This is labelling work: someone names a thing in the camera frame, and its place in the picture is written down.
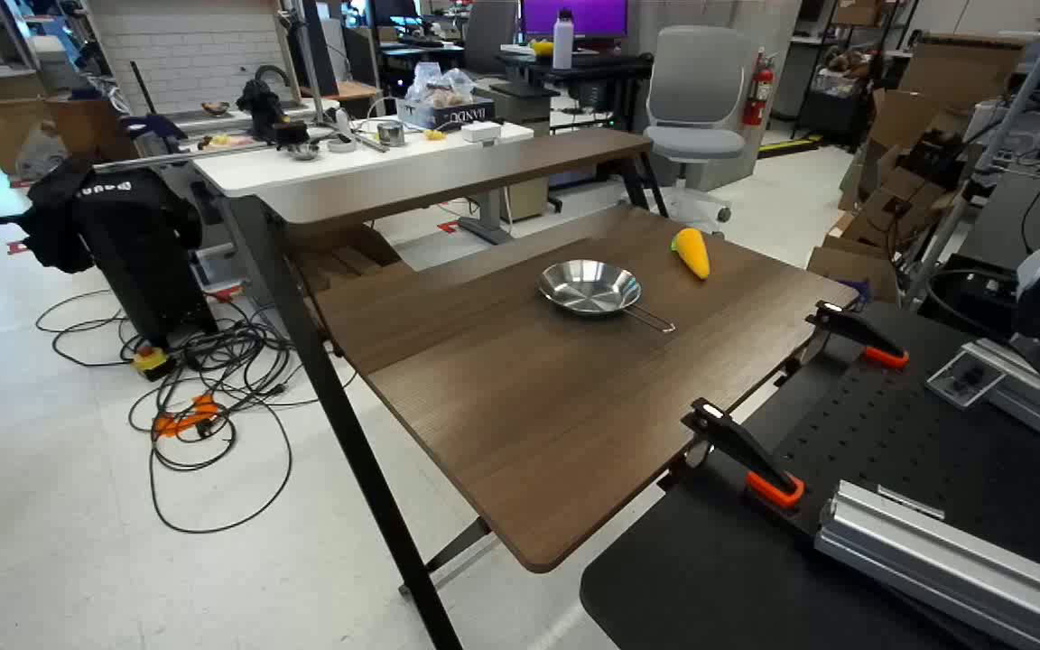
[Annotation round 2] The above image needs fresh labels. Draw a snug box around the yellow toy carrot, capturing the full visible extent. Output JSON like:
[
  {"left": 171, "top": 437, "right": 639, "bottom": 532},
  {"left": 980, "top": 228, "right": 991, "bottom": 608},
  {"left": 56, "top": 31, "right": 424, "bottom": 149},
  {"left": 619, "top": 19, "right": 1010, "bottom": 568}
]
[{"left": 672, "top": 228, "right": 713, "bottom": 280}]

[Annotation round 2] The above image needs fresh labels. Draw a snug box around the silver metal pan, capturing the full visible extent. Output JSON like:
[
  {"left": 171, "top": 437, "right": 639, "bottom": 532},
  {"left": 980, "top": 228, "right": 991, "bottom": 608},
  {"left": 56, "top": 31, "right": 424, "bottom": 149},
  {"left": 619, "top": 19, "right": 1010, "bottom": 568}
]
[{"left": 540, "top": 261, "right": 677, "bottom": 336}]

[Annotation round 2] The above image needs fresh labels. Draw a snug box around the near black orange clamp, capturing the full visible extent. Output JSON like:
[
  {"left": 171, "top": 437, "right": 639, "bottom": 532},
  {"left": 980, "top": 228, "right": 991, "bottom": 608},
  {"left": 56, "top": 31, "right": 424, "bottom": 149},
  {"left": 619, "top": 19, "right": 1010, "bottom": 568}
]
[{"left": 684, "top": 398, "right": 807, "bottom": 511}]

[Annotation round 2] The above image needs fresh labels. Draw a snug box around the black orange clamp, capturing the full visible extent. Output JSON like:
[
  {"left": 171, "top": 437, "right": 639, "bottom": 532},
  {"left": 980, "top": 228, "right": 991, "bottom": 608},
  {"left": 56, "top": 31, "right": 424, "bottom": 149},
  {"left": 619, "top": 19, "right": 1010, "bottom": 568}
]
[
  {"left": 684, "top": 398, "right": 807, "bottom": 511},
  {"left": 811, "top": 301, "right": 911, "bottom": 373}
]

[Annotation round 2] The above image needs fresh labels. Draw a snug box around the white water bottle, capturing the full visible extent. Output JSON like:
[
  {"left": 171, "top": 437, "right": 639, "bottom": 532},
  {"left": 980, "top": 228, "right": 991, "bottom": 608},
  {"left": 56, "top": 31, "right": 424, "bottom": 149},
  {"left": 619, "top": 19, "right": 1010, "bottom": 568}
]
[{"left": 552, "top": 8, "right": 575, "bottom": 67}]

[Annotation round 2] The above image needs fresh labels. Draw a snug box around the far black orange clamp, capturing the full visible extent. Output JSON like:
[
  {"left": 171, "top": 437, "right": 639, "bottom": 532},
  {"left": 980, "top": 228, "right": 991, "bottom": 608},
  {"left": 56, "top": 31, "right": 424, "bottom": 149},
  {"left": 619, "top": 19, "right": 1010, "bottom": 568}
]
[{"left": 811, "top": 301, "right": 911, "bottom": 373}]

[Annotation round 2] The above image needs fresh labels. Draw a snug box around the grey office chair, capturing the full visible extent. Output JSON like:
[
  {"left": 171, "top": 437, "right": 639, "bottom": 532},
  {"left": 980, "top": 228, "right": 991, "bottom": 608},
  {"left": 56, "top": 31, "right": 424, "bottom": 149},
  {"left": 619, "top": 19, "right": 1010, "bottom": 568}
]
[{"left": 646, "top": 24, "right": 756, "bottom": 232}]

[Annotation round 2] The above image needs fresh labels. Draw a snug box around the purple monitor screen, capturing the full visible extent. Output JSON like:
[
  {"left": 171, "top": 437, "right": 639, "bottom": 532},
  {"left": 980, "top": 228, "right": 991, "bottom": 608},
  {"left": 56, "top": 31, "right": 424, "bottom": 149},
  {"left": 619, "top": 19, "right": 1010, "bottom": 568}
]
[{"left": 522, "top": 0, "right": 628, "bottom": 38}]

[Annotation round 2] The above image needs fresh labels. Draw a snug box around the white top back desk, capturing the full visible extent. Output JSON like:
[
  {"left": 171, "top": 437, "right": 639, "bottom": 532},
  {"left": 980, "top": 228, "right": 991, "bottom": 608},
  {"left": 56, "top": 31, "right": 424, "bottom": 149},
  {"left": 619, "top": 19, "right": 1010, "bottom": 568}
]
[{"left": 187, "top": 118, "right": 657, "bottom": 232}]

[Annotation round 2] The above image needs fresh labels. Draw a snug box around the orange power plug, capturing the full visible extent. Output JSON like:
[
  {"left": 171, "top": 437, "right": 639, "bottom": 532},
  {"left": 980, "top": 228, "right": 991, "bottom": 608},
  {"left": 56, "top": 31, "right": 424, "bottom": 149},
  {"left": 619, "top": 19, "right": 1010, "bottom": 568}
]
[{"left": 153, "top": 395, "right": 221, "bottom": 437}]

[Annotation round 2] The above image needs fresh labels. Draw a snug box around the red fire extinguisher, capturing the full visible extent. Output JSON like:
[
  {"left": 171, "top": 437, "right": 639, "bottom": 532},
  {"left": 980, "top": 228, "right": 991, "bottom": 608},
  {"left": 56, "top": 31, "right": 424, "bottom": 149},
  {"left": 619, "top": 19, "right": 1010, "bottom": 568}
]
[{"left": 740, "top": 49, "right": 777, "bottom": 126}]

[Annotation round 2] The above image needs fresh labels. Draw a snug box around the black bag on stand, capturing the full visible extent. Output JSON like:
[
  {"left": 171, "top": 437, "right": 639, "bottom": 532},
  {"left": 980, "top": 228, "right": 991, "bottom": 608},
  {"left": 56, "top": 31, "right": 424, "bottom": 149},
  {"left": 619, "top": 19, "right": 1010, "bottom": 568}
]
[{"left": 5, "top": 159, "right": 218, "bottom": 345}]

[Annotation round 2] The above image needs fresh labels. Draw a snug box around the cardboard boxes pile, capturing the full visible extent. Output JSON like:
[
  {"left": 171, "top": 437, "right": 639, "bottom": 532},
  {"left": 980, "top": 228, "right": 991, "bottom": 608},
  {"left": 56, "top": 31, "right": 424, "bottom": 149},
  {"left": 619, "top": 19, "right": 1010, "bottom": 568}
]
[{"left": 811, "top": 36, "right": 1025, "bottom": 301}]

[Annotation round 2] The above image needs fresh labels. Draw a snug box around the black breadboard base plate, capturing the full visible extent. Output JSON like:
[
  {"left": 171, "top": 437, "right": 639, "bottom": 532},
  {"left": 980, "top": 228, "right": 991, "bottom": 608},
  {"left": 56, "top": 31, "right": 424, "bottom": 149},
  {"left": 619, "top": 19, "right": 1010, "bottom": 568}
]
[{"left": 583, "top": 308, "right": 1040, "bottom": 650}]

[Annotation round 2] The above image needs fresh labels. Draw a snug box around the black cable tangle on floor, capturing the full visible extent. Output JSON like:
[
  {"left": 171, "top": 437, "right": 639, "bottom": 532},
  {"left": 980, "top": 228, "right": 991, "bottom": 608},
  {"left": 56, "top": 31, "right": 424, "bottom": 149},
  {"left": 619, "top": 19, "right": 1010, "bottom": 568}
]
[{"left": 32, "top": 286, "right": 362, "bottom": 538}]

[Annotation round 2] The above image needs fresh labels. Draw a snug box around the aluminium extrusion rail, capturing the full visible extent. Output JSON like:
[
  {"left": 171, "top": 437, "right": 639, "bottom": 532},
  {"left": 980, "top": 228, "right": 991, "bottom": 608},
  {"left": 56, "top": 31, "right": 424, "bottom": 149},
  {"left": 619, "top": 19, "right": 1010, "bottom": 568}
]
[{"left": 815, "top": 481, "right": 1040, "bottom": 650}]

